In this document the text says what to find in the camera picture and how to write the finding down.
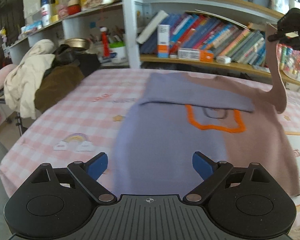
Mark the red tassel ornament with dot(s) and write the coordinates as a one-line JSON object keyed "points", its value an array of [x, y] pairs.
{"points": [[105, 42]]}

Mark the cream padded jacket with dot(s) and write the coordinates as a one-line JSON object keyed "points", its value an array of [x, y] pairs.
{"points": [[25, 80]]}

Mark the colourful flower bouquet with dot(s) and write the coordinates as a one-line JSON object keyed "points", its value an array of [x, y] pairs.
{"points": [[293, 62]]}

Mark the white bookshelf with wooden boards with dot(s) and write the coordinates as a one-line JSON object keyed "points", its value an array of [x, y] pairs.
{"points": [[127, 30]]}

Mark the brown leather shoe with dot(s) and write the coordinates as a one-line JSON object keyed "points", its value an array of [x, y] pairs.
{"points": [[65, 55]]}

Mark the round gold tin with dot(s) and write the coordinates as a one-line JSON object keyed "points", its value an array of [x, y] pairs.
{"points": [[76, 43]]}

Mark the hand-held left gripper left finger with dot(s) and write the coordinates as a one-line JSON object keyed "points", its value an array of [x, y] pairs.
{"points": [[97, 166]]}

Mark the blue sticky note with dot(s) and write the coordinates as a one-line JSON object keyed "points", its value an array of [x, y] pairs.
{"points": [[92, 25]]}

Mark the dark wooden door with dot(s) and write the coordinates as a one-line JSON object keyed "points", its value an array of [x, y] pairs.
{"points": [[5, 17]]}

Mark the thick white-edged paperback book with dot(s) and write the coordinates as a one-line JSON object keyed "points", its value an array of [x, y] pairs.
{"points": [[151, 27]]}

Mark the upright white orange box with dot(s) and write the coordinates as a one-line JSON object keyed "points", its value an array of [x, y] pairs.
{"points": [[163, 40]]}

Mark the black stand leg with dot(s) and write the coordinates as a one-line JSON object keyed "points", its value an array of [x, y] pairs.
{"points": [[20, 125]]}

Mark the cluster of pens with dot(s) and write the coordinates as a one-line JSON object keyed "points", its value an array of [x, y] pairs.
{"points": [[115, 35]]}

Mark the pink checked printed desk mat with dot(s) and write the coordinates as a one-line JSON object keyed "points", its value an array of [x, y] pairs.
{"points": [[65, 120]]}

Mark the red round jar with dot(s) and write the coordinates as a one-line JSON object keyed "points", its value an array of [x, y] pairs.
{"points": [[73, 8]]}

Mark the pink cushion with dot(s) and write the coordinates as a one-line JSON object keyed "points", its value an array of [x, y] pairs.
{"points": [[2, 77]]}

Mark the white bottle with blue label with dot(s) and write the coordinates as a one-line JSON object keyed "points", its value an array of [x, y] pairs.
{"points": [[46, 12]]}

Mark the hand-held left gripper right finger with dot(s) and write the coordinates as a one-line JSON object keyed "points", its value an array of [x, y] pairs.
{"points": [[202, 166]]}

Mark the purple and pink sweater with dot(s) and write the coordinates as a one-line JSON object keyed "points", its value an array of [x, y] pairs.
{"points": [[170, 142]]}

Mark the row of colourful books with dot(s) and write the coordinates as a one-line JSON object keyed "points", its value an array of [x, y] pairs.
{"points": [[215, 37]]}

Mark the brown cloth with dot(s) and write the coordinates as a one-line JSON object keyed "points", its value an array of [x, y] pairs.
{"points": [[57, 87]]}

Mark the white jar with green lid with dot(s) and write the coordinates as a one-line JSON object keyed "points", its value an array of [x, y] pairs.
{"points": [[118, 52]]}

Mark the long white orange box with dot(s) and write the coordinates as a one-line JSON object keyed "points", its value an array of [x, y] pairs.
{"points": [[195, 54]]}

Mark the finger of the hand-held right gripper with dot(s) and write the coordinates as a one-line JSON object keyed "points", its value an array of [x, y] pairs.
{"points": [[281, 37]]}

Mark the white charger adapter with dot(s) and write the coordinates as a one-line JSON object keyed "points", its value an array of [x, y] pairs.
{"points": [[223, 60]]}

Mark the black box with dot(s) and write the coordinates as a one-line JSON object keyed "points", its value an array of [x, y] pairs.
{"points": [[88, 65]]}

